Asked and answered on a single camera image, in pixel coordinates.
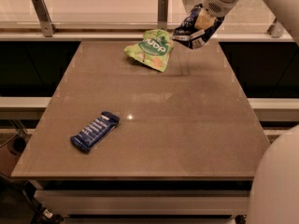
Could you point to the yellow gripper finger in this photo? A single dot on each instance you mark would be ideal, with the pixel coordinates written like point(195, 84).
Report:
point(204, 20)

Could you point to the blue potato chip bag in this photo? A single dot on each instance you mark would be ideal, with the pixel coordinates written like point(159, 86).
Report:
point(190, 37)

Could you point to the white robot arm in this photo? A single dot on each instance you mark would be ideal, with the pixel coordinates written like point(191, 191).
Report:
point(274, 196)

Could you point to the green rice chip bag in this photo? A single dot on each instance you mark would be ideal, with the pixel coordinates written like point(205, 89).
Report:
point(153, 51)

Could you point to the dark blue snack bar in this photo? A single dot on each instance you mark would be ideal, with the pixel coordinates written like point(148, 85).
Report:
point(95, 131)

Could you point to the grey table base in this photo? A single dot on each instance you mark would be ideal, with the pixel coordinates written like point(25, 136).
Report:
point(144, 198)

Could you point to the middle metal railing bracket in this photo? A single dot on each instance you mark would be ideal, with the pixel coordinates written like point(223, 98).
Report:
point(162, 14)

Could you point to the metal railing bracket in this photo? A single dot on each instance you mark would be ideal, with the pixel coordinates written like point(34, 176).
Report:
point(47, 28)
point(162, 14)
point(275, 29)

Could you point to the right metal railing bracket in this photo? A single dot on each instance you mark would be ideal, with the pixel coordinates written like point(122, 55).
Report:
point(275, 29)

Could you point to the left metal railing bracket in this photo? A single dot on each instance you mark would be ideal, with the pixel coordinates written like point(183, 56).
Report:
point(47, 28)

